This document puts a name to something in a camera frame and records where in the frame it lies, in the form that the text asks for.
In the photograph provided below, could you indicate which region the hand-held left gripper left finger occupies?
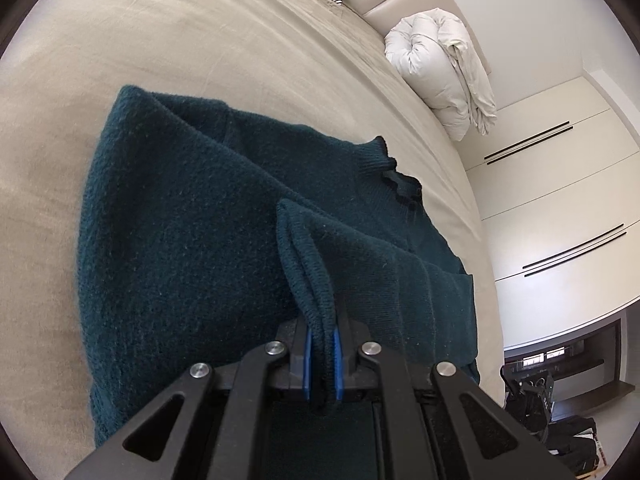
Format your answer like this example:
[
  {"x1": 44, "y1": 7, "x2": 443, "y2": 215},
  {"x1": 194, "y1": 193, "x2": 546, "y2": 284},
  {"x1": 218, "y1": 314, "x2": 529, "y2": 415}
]
[{"x1": 62, "y1": 317, "x2": 321, "y2": 480}]

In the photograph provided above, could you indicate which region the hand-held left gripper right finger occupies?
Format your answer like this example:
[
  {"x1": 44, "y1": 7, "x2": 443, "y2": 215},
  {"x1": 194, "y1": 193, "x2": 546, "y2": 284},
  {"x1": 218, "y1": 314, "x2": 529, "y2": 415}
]
[{"x1": 327, "y1": 295, "x2": 576, "y2": 480}]

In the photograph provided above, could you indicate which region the teal knit sweater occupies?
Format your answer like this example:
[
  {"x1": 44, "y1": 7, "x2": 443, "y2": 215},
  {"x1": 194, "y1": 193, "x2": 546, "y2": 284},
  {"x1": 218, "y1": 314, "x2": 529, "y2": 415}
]
[{"x1": 77, "y1": 85, "x2": 482, "y2": 480}]

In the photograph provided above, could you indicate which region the pile of dark clothes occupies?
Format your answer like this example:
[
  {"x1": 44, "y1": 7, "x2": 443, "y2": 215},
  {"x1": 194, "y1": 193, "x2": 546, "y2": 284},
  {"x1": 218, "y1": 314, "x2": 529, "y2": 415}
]
[{"x1": 544, "y1": 414, "x2": 610, "y2": 477}]

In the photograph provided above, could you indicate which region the black bag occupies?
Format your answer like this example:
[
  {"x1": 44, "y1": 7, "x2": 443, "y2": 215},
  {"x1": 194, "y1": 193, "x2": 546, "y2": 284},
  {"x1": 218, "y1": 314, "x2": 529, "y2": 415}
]
[{"x1": 500, "y1": 364, "x2": 557, "y2": 442}]

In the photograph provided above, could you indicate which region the dark wooden shelf unit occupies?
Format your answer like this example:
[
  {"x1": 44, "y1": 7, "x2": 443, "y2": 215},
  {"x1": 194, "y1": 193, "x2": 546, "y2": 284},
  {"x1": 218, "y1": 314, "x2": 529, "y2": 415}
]
[{"x1": 504, "y1": 310, "x2": 637, "y2": 403}]

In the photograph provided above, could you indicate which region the white wardrobe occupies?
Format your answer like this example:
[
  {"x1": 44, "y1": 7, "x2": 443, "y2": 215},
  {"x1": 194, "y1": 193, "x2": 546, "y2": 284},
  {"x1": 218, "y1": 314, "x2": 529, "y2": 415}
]
[{"x1": 464, "y1": 74, "x2": 640, "y2": 352}]

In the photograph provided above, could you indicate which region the folded white duvet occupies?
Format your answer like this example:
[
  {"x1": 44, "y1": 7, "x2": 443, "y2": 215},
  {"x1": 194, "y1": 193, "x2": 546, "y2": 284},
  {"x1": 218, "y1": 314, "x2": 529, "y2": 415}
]
[{"x1": 384, "y1": 8, "x2": 499, "y2": 142}]

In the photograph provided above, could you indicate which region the bed with beige sheet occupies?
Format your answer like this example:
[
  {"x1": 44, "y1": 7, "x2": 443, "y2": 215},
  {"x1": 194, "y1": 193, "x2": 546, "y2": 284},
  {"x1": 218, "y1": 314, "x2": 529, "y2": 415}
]
[{"x1": 0, "y1": 0, "x2": 507, "y2": 480}]

